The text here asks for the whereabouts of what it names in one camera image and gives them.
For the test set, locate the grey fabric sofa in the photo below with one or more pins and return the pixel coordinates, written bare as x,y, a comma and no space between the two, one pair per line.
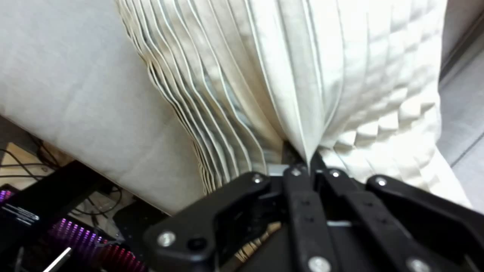
465,111

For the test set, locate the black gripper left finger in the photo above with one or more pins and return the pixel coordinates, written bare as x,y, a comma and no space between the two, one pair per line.
226,227

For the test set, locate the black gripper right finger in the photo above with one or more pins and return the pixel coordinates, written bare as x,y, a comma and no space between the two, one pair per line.
402,221

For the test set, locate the white striped pillow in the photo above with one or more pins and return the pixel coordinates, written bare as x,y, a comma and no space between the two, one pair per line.
302,76

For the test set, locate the grey sofa seat cushion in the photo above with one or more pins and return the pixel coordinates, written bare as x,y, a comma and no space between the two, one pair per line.
65,76

